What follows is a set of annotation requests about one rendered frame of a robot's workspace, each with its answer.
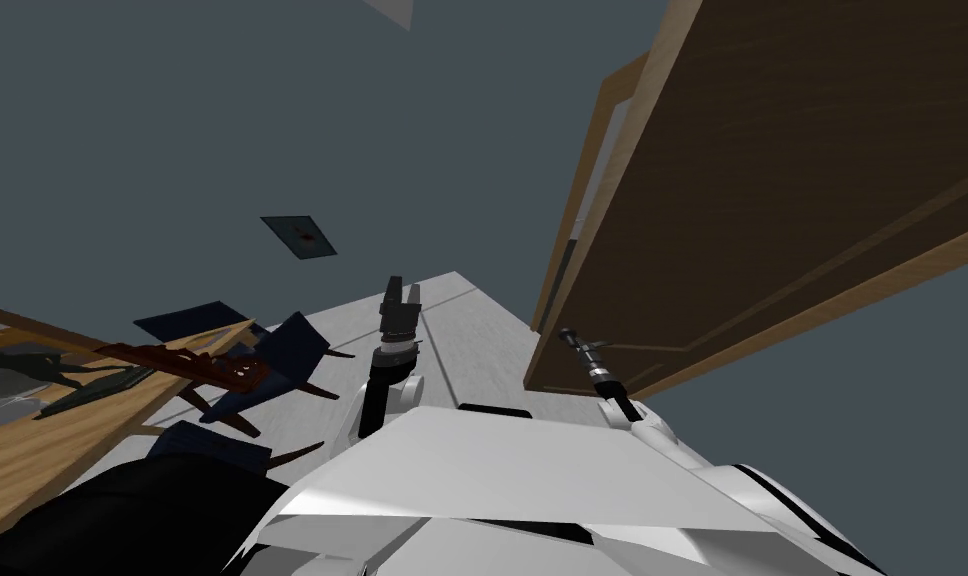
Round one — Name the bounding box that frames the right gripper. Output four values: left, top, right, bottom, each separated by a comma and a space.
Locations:
557, 326, 611, 376

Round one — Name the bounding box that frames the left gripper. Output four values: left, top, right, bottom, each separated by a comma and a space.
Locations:
378, 275, 423, 345

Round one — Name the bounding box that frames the dark blue chair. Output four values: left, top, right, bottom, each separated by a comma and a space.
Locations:
178, 311, 357, 439
132, 299, 255, 343

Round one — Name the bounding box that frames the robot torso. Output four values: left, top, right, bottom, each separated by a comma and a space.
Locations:
229, 403, 845, 576

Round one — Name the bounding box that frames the brown wooden door leaf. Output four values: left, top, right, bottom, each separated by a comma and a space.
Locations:
523, 0, 968, 401

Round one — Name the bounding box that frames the light wooden table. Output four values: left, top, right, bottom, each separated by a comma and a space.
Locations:
0, 299, 271, 549

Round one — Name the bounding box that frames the dark framed wall picture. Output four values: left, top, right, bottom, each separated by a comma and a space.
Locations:
259, 214, 339, 261

